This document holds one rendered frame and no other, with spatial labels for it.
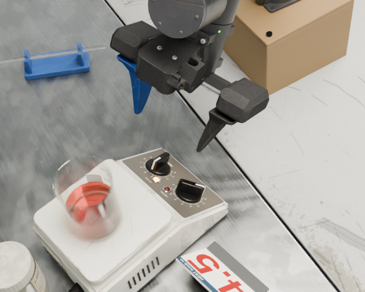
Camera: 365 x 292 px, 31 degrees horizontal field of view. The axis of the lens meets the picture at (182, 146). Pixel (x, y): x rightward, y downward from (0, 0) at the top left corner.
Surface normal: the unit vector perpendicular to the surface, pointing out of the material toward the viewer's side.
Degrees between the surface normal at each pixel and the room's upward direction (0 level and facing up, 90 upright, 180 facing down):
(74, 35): 0
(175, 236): 90
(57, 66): 0
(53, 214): 0
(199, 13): 62
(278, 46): 90
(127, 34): 17
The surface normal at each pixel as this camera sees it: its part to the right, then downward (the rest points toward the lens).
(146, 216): -0.09, -0.59
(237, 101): -0.16, -0.34
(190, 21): -0.42, 0.38
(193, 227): 0.67, 0.56
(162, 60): 0.14, -0.63
